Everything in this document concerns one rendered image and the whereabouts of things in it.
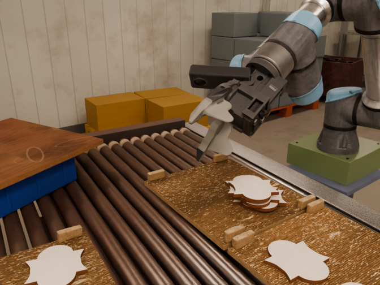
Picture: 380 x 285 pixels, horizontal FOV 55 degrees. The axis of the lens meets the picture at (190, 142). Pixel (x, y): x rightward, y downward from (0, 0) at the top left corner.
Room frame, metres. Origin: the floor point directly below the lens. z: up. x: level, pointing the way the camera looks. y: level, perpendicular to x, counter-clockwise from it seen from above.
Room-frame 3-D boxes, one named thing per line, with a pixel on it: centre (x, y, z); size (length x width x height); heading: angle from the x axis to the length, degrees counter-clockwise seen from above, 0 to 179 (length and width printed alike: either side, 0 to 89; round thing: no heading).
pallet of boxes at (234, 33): (5.26, -1.11, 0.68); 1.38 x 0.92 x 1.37; 128
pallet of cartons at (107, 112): (4.07, 0.50, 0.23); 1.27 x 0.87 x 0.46; 123
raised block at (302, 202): (0.91, -0.33, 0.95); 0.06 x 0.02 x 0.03; 124
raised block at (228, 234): (0.75, -0.11, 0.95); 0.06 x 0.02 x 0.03; 124
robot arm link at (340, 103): (1.29, -0.56, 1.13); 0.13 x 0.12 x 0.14; 46
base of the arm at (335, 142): (1.29, -0.56, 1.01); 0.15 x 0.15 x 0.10
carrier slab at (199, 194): (0.99, -0.11, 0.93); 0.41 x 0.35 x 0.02; 34
